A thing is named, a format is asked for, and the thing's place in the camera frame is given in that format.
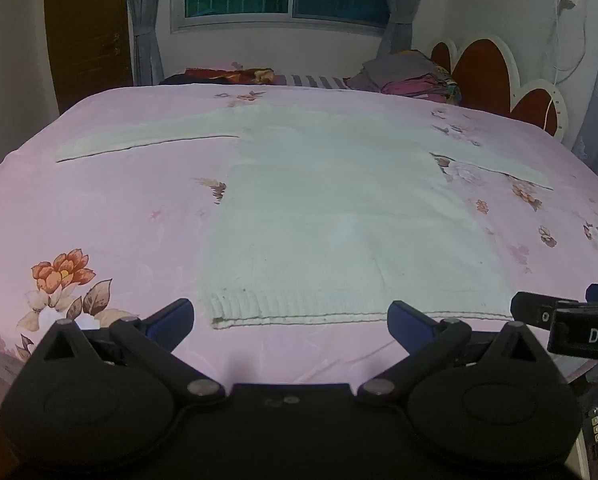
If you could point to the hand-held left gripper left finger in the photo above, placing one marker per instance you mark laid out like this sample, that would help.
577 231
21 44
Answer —
171 317

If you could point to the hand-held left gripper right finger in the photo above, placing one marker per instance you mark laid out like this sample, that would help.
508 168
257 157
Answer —
409 325

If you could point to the white knit sweater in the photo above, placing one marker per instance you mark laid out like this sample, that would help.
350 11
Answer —
329 210

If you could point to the stack of folded clothes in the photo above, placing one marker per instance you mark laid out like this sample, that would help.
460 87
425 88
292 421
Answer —
399 72

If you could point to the pink floral bedsheet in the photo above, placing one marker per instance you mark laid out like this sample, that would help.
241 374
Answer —
129 200

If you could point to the dark cloth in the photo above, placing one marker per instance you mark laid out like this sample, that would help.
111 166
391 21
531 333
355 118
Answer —
174 80

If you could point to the white and red headboard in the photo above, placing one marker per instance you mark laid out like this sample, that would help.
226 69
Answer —
484 75

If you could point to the striped cloth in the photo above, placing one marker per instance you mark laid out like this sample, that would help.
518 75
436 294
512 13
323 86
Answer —
309 81

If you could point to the brown wooden wardrobe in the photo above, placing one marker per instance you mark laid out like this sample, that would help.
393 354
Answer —
84 35

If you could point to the grey curtain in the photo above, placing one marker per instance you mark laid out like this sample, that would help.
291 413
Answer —
404 0
144 20

